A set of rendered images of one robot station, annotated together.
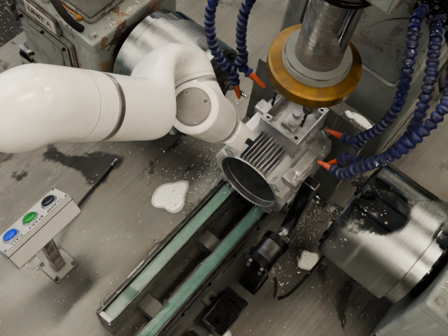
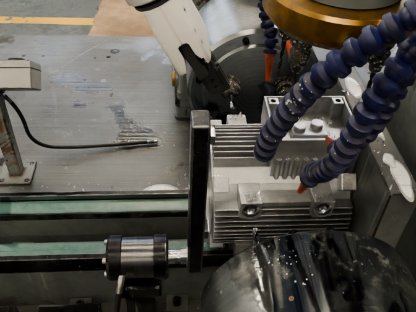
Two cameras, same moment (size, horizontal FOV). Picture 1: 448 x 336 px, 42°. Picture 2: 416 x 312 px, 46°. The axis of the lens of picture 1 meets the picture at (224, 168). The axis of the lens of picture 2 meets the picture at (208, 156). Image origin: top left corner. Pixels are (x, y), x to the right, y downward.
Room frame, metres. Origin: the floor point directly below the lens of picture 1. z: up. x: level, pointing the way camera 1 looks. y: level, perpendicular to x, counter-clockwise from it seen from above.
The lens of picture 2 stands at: (0.28, -0.49, 1.56)
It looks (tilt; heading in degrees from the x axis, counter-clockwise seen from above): 42 degrees down; 54
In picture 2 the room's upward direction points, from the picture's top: 3 degrees clockwise
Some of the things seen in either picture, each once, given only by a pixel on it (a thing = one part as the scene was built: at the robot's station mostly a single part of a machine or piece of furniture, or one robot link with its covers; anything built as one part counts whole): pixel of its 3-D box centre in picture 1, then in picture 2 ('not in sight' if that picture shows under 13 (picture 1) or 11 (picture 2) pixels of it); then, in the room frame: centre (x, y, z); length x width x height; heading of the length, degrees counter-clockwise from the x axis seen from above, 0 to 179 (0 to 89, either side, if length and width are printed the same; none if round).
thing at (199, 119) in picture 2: (297, 209); (195, 202); (0.50, -0.16, 1.12); 0.04 x 0.03 x 0.26; 150
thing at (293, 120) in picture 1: (292, 122); (307, 136); (0.71, -0.13, 1.11); 0.12 x 0.11 x 0.07; 151
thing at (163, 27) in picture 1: (161, 61); (245, 51); (0.85, 0.20, 1.04); 0.37 x 0.25 x 0.25; 60
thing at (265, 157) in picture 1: (274, 153); (271, 182); (0.68, -0.11, 1.01); 0.20 x 0.19 x 0.19; 151
